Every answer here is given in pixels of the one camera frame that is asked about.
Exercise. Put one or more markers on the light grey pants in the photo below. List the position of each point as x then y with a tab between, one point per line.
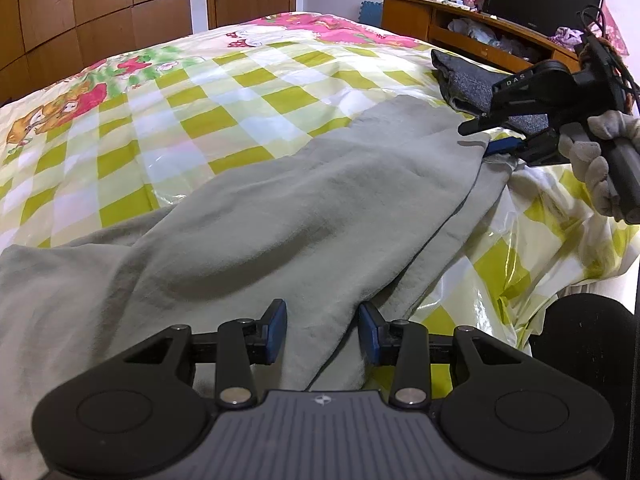
300	210

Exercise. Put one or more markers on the blue foam mat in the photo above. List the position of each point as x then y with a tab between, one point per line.
370	12

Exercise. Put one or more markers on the dark grey folded pants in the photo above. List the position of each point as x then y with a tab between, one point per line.
467	82

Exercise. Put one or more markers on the wooden wardrobe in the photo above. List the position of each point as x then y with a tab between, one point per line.
90	5

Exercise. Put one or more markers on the wooden cabinet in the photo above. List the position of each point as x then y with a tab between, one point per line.
407	15

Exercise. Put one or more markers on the checked printed blanket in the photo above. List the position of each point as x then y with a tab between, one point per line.
210	90

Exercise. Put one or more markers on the white crumpled clothes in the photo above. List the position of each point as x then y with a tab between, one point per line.
472	30

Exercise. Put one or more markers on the person's right hand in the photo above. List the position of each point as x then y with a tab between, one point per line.
590	165

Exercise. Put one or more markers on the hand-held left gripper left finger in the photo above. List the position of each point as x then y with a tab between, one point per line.
278	332

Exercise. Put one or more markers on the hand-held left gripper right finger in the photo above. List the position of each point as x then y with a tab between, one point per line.
367	335

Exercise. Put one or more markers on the purple cloth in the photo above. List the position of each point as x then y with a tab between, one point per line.
567	36

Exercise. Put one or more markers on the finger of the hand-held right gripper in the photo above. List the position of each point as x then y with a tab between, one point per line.
487	122
502	147

